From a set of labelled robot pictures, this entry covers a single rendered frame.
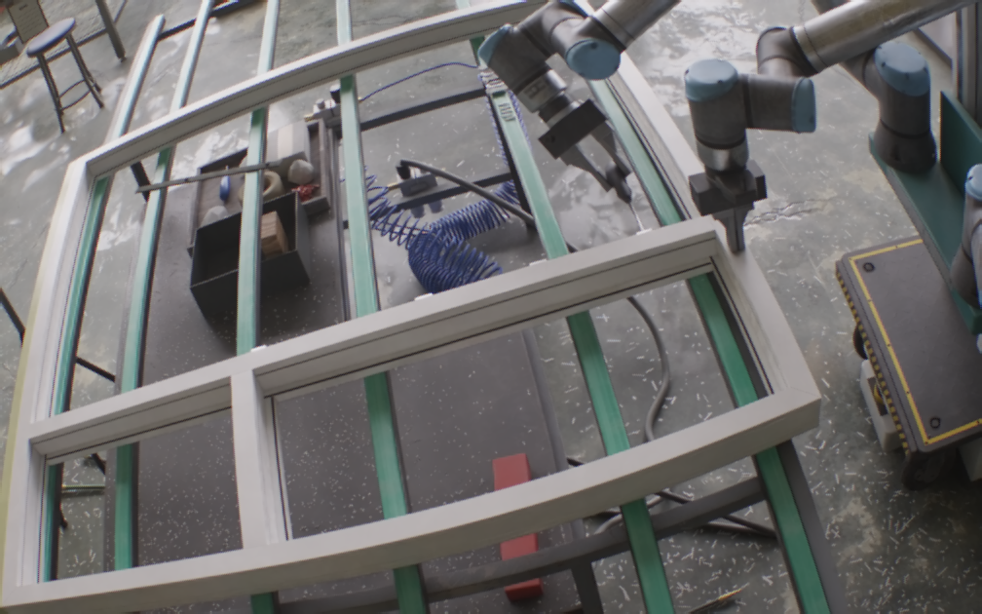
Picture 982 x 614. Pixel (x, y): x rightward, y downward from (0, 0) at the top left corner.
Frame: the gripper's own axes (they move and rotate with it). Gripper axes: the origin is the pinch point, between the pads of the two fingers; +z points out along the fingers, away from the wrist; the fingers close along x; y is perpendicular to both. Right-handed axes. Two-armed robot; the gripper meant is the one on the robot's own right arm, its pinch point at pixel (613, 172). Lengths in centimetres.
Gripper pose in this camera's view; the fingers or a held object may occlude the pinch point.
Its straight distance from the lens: 189.9
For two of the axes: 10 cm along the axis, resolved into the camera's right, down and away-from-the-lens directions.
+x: 7.3, -5.8, -3.6
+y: -2.7, 2.5, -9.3
